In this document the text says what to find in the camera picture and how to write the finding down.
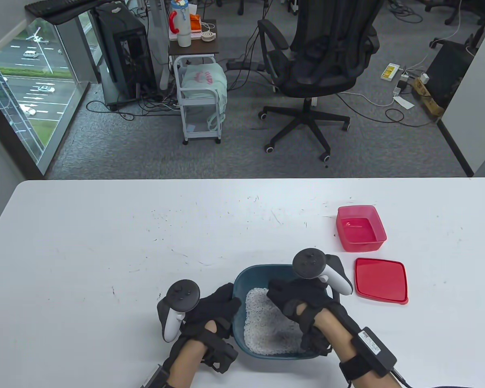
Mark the person's right hand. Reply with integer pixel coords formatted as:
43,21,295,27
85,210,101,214
267,255,348,356

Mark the person's left hand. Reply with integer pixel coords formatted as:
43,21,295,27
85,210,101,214
181,283,242,373

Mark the black and white controller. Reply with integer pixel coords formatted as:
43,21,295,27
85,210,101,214
293,248,353,295
158,280,201,343

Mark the teal plastic basin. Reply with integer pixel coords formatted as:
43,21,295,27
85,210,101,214
232,265,340,361

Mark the white rice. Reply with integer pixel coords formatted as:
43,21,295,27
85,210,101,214
243,288,304,356

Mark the red plastic lid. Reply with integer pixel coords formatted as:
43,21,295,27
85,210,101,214
354,257,409,304

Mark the red plastic container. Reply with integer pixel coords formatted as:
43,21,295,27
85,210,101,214
335,205,388,253

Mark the person's right forearm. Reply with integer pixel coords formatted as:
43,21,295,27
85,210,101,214
303,303,405,388

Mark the person's left forearm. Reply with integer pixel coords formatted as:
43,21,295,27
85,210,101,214
168,337,207,388

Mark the white rolling cart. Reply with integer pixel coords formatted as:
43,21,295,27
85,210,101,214
174,56,227,145

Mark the black office chair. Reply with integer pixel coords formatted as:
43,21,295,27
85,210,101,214
257,0,381,163

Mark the pale green plastic bag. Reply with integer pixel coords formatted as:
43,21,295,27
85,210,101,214
181,65,228,130

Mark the black power strip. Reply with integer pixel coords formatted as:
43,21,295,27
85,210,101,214
226,59,264,72

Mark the yellow and white power strip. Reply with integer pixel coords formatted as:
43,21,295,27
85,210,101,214
380,63,401,82

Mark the brown side table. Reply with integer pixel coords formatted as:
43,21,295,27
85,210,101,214
169,19,219,58

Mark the black case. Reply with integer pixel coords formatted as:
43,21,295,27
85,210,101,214
424,40,474,110

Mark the black computer tower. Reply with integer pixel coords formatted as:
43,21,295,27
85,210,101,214
94,2,156,112

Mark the white desk leg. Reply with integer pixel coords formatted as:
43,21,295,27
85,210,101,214
148,0,171,91

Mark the glass window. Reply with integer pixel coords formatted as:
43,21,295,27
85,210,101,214
0,10,105,176

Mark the black keyboard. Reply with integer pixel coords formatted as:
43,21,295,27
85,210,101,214
24,0,90,17

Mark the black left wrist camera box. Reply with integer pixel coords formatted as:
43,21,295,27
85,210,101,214
141,365,172,388

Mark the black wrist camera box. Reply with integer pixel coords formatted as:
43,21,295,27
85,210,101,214
141,365,172,388
339,327,398,380

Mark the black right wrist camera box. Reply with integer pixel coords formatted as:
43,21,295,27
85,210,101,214
339,327,398,380

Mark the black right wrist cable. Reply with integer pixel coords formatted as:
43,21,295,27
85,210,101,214
390,368,469,388

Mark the tangle of black floor cables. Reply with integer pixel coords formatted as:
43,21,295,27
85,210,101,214
86,83,183,122

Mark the white tumbler with red handle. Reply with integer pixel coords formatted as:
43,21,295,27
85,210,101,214
169,0,193,48

